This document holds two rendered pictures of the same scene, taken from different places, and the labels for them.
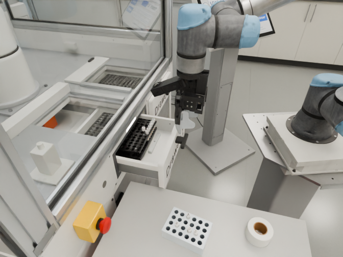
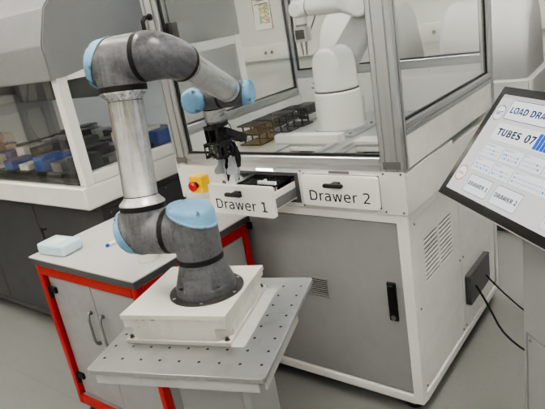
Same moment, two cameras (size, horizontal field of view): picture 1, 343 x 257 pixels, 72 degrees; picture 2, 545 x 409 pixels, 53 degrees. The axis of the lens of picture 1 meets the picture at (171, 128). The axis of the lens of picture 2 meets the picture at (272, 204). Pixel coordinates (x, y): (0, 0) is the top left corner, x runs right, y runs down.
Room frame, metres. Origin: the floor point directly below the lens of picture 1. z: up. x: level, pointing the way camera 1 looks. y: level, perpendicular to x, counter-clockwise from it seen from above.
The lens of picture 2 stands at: (1.46, -1.64, 1.45)
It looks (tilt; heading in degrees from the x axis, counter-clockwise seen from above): 18 degrees down; 114
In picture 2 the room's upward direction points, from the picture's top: 10 degrees counter-clockwise
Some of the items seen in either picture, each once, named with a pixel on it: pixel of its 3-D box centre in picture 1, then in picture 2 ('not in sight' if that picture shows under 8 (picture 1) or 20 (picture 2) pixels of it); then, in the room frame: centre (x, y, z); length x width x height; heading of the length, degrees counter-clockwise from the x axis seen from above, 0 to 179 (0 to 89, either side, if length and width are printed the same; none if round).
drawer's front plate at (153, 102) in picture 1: (161, 95); (339, 191); (0.95, 0.05, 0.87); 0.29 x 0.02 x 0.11; 165
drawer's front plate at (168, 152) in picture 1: (173, 145); (242, 200); (0.60, -0.01, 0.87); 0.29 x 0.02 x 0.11; 165
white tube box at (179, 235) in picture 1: (187, 229); not in sight; (0.35, -0.05, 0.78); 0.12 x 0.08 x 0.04; 65
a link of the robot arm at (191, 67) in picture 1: (190, 61); (216, 115); (0.59, -0.05, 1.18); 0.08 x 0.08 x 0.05
